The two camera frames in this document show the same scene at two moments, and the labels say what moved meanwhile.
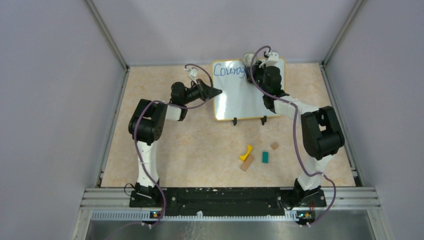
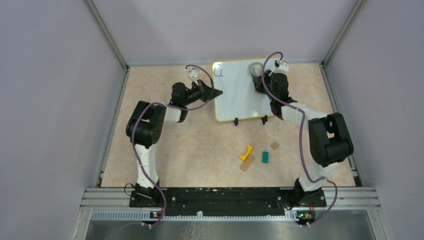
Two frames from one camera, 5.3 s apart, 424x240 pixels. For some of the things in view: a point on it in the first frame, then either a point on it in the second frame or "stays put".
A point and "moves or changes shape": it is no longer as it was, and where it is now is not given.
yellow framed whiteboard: [239, 99] stays put
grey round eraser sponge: [247, 58] moves or changes shape
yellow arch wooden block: [242, 157] stays put
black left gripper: [204, 91] stays put
